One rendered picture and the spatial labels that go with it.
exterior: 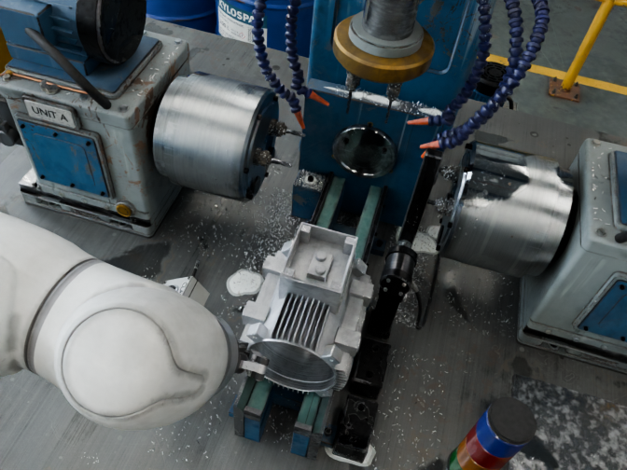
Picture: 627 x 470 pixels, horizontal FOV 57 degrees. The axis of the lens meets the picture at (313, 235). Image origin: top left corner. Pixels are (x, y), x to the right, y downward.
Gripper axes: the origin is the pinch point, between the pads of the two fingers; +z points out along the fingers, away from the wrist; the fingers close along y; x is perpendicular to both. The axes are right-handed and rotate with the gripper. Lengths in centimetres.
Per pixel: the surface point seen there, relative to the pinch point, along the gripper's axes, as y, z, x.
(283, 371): -4.4, 26.0, 2.6
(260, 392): -1.7, 26.3, 7.1
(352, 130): -2, 41, -49
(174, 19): 115, 179, -132
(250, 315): 2.4, 15.2, -5.1
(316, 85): 8, 36, -55
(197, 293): 12.4, 16.8, -6.0
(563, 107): -90, 230, -164
